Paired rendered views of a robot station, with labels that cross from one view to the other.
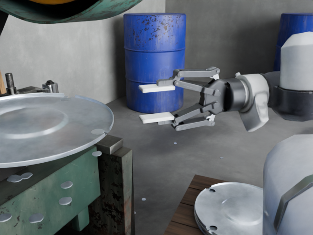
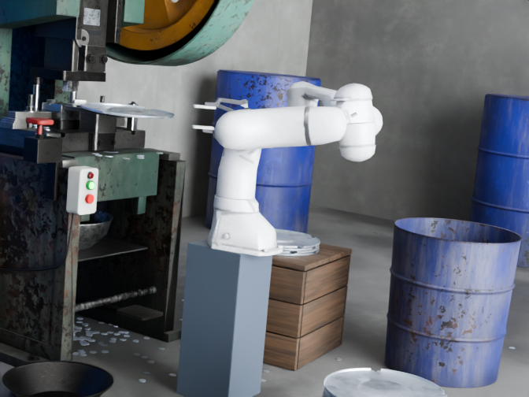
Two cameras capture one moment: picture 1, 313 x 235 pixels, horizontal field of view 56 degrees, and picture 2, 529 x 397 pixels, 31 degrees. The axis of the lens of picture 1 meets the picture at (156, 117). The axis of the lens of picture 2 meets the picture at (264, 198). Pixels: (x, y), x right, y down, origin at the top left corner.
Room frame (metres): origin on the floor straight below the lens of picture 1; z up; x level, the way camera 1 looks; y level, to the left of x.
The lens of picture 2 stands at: (-2.47, -0.49, 1.01)
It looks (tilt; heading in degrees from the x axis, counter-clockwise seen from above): 9 degrees down; 5
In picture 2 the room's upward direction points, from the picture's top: 5 degrees clockwise
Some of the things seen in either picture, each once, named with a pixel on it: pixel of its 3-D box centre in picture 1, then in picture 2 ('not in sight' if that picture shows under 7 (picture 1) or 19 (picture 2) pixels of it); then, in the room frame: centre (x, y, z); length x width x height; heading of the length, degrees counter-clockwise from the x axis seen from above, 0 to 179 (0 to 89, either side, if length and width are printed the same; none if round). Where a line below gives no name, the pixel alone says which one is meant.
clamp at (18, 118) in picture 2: not in sight; (27, 110); (0.44, 0.53, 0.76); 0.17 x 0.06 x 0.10; 151
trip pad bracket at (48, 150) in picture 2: not in sight; (42, 167); (0.21, 0.40, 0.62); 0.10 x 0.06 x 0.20; 151
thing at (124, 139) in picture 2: not in sight; (66, 135); (0.59, 0.45, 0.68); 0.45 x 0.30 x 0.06; 151
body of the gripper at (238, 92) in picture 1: (220, 96); not in sight; (0.63, -0.14, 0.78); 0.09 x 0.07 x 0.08; 109
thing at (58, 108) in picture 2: not in sight; (68, 110); (0.59, 0.45, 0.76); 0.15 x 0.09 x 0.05; 151
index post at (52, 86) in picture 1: (51, 100); (132, 116); (0.69, 0.26, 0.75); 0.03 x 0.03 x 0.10; 61
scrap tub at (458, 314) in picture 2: not in sight; (448, 299); (0.70, -0.86, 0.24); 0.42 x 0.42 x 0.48
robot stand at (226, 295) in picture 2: not in sight; (224, 319); (0.21, -0.17, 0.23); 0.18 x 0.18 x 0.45; 65
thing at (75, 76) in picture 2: not in sight; (68, 78); (0.59, 0.46, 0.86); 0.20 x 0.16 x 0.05; 151
